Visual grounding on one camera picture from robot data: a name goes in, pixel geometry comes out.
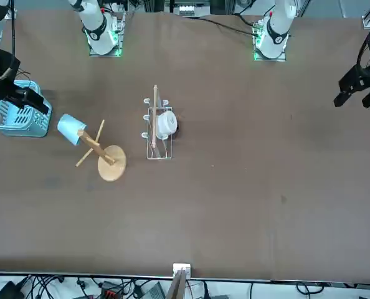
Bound blue plastic cup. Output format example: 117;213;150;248
57;113;88;146

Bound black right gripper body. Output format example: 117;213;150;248
0;45;21;103

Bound white cup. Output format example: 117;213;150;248
155;111;178;140

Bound white power strip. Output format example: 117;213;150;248
178;4;196;17

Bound white wire rack wooden rod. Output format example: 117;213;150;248
141;84;174;161

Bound black cable with plug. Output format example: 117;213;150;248
75;277;100;292

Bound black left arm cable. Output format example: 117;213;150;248
358;26;370;71

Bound camera mounting post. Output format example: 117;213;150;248
165;269;187;299

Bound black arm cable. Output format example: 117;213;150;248
358;26;370;71
9;0;31;82

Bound black power brick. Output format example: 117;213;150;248
0;280;26;299

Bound black looped cable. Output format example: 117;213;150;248
296;282;326;295

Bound blue plastic basket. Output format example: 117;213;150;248
0;80;53;138

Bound wooden cup rack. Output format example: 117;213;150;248
75;119;127;183

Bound long black table cable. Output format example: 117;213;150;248
183;16;258;36

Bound power strip with red switches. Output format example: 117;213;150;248
100;281;124;299

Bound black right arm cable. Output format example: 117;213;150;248
9;0;31;82

